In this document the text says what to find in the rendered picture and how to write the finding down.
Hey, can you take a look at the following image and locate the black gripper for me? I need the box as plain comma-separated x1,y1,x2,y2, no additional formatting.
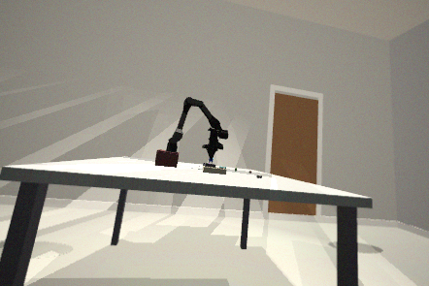
202,137,223,159

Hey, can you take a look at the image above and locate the beige open tray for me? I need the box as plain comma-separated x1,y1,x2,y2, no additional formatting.
203,166,226,175

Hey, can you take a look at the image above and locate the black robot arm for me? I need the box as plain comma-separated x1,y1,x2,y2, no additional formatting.
166,97,228,153

